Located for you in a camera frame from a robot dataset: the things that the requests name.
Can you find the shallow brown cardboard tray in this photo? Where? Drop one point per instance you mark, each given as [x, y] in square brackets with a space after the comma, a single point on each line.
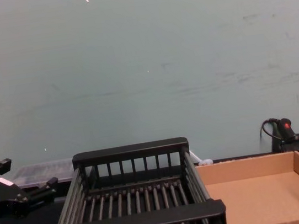
[255, 194]

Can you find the clear plastic case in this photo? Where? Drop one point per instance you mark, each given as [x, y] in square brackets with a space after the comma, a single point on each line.
[44, 172]

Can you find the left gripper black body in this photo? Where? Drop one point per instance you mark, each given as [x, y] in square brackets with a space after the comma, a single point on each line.
[2, 196]

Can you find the plain pale wall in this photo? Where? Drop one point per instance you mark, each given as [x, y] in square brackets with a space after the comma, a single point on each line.
[142, 62]

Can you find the black rack with steel bars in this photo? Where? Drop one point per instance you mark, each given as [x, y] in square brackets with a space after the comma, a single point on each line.
[142, 221]

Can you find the small white three-armed plastic piece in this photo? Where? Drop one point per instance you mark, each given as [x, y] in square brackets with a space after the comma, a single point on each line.
[205, 162]

